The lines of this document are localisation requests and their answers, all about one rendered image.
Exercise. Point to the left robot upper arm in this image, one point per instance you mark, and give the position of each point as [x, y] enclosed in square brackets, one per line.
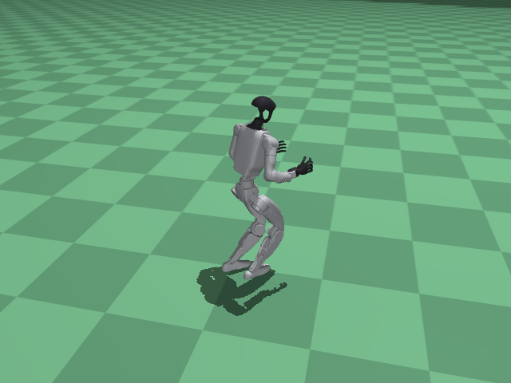
[233, 143]

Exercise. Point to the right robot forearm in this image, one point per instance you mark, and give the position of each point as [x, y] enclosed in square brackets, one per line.
[280, 177]

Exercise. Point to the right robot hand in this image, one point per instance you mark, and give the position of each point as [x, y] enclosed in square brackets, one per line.
[303, 168]

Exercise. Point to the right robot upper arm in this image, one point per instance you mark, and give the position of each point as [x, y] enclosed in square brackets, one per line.
[270, 145]

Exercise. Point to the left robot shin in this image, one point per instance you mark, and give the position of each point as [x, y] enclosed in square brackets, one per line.
[247, 242]

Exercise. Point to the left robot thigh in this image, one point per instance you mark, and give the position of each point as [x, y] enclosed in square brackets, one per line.
[258, 226]

